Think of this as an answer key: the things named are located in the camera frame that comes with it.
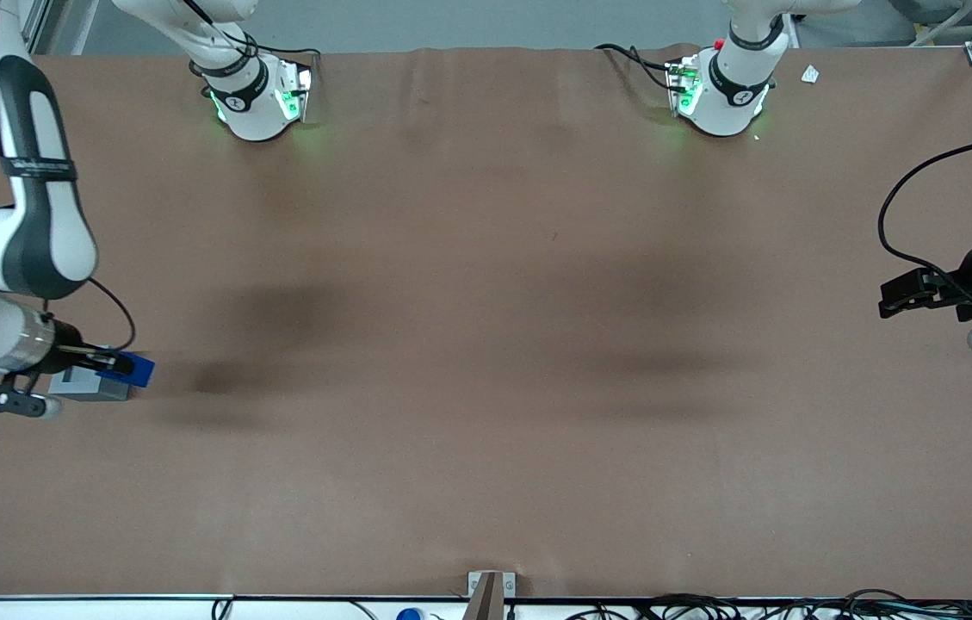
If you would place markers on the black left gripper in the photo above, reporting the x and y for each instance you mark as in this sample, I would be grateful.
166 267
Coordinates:
970 269

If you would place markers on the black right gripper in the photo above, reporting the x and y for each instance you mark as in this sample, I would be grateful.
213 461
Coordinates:
65 339

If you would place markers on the blue plastic part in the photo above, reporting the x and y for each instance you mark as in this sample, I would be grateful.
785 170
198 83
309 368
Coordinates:
141 370

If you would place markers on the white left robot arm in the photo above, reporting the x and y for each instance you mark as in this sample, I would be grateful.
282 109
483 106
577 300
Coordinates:
731 86

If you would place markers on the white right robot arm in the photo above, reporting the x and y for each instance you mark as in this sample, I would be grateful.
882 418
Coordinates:
42 232

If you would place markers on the gray cube base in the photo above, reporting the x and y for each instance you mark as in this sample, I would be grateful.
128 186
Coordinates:
85 387

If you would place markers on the white paper scrap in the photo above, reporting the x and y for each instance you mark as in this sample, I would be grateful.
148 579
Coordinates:
810 75

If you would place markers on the table cover sheet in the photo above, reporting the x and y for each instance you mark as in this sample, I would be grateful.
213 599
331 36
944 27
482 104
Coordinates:
486 344

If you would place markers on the blue round cap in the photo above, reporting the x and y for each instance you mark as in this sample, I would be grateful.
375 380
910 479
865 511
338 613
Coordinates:
409 615

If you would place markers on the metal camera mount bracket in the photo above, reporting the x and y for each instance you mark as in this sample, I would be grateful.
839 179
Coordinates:
490 594

